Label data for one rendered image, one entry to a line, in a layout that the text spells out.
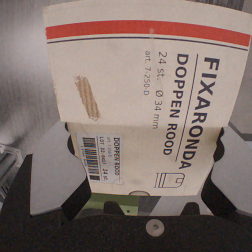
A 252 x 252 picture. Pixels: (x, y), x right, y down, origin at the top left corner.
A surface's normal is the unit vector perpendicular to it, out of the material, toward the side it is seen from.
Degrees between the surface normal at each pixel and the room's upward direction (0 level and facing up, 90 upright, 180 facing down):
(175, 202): 0
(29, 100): 0
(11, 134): 0
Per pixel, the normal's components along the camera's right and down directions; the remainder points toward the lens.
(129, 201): 0.00, -0.85
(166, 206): -0.06, 0.52
